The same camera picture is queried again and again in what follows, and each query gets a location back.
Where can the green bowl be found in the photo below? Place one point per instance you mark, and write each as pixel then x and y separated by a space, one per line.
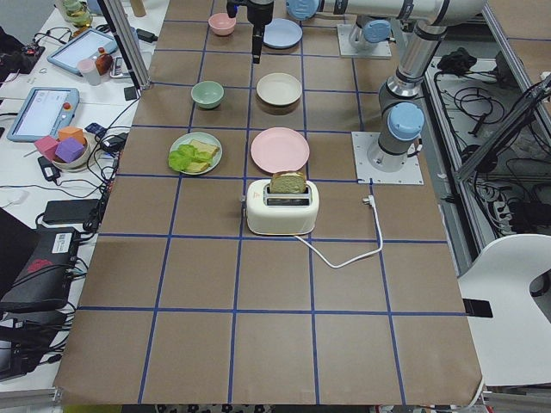
pixel 207 94

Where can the far teach pendant tablet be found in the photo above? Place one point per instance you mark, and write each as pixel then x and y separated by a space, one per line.
pixel 84 46

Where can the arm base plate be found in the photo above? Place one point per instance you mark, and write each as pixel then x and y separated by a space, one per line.
pixel 363 49
pixel 373 165

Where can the pink bowl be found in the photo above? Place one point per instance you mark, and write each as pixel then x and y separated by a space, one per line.
pixel 221 24

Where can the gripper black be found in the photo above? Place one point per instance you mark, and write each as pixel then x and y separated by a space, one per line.
pixel 259 11

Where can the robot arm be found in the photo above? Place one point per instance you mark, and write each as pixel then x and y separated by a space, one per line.
pixel 369 31
pixel 432 17

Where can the aluminium frame post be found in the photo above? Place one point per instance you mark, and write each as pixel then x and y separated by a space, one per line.
pixel 116 18

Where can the toast slice in toaster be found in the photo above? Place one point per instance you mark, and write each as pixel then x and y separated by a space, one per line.
pixel 288 182

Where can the cream white plate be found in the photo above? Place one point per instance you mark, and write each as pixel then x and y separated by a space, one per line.
pixel 279 89

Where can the lettuce leaf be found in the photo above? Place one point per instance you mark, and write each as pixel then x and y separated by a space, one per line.
pixel 182 157

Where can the pink cup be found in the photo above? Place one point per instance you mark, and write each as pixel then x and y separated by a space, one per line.
pixel 88 70

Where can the black power adapter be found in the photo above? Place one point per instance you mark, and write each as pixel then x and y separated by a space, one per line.
pixel 146 36

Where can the blue plate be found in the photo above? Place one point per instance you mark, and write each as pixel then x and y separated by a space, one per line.
pixel 282 34

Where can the brown bottle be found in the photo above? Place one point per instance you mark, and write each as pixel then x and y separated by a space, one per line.
pixel 103 61

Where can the white toaster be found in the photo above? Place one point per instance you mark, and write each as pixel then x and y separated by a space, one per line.
pixel 272 214

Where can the white chair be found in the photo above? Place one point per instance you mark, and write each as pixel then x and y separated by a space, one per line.
pixel 511 333

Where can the near teach pendant tablet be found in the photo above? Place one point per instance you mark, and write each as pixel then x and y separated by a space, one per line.
pixel 45 111

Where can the bread slice on plate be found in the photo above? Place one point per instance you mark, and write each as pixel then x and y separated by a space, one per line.
pixel 202 155

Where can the green plate with food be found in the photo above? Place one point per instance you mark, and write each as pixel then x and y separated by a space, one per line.
pixel 203 137

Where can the pink plate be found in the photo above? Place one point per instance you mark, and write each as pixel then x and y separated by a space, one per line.
pixel 279 149

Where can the teach pendant tablet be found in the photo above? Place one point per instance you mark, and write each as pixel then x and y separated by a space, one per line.
pixel 45 111
pixel 84 46

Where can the bowl of foam cubes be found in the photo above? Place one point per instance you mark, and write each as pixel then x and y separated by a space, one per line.
pixel 69 151

